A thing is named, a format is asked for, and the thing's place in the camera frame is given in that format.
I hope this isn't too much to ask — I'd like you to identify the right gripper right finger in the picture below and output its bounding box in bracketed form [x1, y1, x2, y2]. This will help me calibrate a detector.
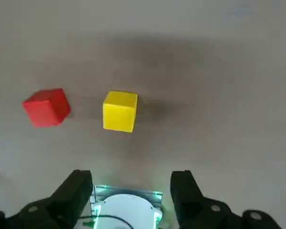
[170, 169, 282, 229]

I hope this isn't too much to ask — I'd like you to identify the red cube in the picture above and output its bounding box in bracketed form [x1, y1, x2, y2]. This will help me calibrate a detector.
[22, 88, 72, 128]

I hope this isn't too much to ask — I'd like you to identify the yellow cube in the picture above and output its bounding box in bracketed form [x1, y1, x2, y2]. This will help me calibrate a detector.
[102, 90, 138, 133]

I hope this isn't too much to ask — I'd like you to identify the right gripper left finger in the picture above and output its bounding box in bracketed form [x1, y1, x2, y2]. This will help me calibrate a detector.
[0, 169, 93, 229]

